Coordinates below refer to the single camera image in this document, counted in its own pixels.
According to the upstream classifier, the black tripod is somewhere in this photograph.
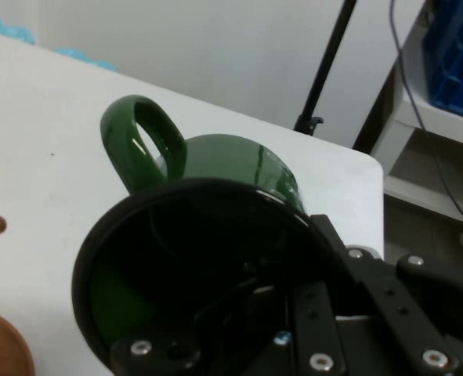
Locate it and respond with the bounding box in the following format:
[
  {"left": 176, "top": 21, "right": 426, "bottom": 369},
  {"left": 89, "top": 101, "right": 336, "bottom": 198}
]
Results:
[{"left": 292, "top": 0, "right": 358, "bottom": 138}]

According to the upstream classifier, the blue plastic crate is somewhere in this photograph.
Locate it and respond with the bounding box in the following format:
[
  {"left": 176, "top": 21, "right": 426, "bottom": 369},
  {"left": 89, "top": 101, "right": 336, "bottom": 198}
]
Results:
[{"left": 421, "top": 0, "right": 463, "bottom": 125}]

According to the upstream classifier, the thin grey hanging cable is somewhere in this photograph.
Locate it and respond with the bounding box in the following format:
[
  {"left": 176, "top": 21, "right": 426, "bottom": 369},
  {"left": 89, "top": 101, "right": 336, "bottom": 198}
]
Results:
[{"left": 389, "top": 0, "right": 463, "bottom": 232}]

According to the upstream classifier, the white shelf unit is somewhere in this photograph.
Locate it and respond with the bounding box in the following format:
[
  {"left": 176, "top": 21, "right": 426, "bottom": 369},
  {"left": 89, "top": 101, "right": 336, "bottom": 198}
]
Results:
[{"left": 367, "top": 0, "right": 463, "bottom": 236}]

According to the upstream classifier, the green enamel mug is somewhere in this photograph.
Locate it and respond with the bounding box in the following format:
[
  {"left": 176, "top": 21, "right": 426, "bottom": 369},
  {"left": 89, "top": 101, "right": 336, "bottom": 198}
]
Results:
[{"left": 71, "top": 95, "right": 346, "bottom": 371}]

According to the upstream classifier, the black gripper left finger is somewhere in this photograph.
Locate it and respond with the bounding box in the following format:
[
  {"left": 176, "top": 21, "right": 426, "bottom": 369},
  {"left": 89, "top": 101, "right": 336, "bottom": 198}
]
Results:
[{"left": 109, "top": 273, "right": 348, "bottom": 376}]

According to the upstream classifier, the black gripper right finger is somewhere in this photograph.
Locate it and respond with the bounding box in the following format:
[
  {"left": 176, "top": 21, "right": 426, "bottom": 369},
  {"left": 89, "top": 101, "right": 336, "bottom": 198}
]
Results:
[{"left": 309, "top": 213, "right": 463, "bottom": 376}]

